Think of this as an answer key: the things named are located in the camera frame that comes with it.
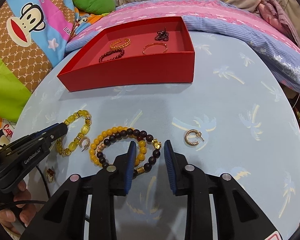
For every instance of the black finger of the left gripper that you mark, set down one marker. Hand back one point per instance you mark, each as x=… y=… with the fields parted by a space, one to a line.
x=51 y=133

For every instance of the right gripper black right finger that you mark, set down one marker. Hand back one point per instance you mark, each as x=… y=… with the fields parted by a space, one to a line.
x=237 y=215

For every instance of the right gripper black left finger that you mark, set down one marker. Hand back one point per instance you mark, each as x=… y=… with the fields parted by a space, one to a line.
x=63 y=215

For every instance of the gold woven bangle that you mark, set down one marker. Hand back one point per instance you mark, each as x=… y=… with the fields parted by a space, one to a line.
x=120 y=44

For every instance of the thin gold bangle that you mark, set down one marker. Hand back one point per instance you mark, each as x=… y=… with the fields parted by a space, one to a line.
x=156 y=47

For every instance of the dark garnet beaded bow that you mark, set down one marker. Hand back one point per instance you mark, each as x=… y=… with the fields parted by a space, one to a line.
x=162 y=35

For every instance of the light blue palm tablecloth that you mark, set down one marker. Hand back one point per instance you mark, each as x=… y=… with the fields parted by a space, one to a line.
x=247 y=123

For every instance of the monkey cartoon colourful quilt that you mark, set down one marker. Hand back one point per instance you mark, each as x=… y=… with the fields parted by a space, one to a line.
x=33 y=37

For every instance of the red cardboard tray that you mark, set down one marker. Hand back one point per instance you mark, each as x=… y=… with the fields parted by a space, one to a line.
x=96 y=66

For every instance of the green plush cushion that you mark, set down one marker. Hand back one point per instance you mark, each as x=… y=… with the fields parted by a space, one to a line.
x=96 y=7

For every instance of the pink blue rose pillow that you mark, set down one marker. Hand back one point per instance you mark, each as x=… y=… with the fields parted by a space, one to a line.
x=278 y=52

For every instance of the pink purple crumpled cloth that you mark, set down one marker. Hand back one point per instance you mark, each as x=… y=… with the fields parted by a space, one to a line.
x=272 y=12

